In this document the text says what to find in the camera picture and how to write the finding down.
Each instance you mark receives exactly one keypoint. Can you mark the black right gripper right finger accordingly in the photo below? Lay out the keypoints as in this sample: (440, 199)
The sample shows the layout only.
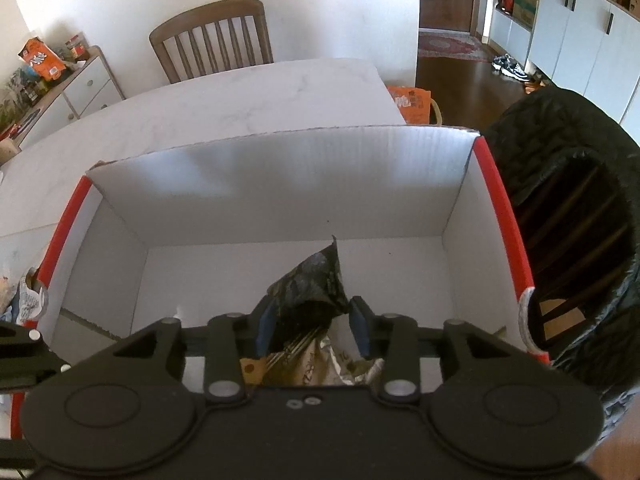
(392, 338)

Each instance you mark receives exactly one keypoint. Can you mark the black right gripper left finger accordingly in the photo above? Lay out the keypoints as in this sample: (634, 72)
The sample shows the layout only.
(231, 338)

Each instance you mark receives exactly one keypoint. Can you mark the black gold snack packet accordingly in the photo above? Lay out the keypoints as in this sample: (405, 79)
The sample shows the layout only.
(312, 344)

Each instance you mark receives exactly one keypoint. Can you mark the white printed snack pouch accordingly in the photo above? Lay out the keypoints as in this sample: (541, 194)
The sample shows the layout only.
(32, 298)

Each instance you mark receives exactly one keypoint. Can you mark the red and white cardboard box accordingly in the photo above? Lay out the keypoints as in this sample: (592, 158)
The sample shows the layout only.
(419, 216)

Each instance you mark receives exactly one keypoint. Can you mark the orange paper bag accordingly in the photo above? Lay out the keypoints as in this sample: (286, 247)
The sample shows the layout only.
(416, 105)

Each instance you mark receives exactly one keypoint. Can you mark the black padded jacket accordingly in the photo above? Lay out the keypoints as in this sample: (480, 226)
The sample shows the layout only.
(572, 176)

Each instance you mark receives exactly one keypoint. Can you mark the white sideboard cabinet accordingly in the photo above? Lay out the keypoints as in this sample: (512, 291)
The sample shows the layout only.
(87, 90)

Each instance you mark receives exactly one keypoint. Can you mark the pair of sneakers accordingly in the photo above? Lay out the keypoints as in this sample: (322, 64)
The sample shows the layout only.
(507, 66)

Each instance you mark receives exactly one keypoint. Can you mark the red patterned door rug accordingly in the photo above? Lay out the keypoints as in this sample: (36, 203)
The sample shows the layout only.
(436, 43)

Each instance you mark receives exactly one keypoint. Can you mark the orange snack bag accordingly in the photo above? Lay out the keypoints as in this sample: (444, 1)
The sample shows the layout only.
(38, 56)

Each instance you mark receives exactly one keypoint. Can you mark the brown wooden chair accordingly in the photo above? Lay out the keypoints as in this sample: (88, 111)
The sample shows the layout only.
(214, 38)

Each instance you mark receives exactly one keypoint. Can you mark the white wall cabinet unit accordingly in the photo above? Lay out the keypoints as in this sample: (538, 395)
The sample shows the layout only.
(588, 46)

